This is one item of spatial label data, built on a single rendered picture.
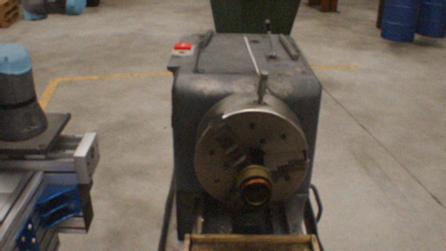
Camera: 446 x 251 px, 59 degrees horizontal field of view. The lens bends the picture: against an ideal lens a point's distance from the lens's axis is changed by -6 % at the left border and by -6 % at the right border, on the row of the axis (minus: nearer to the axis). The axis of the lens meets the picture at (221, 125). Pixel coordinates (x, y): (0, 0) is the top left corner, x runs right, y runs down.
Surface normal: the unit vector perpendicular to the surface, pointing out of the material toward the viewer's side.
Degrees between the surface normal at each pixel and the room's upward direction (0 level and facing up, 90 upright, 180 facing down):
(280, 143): 90
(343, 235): 0
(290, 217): 0
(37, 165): 90
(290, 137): 90
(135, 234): 1
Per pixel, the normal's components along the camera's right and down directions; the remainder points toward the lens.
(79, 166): 0.03, 0.44
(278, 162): -0.14, -0.89
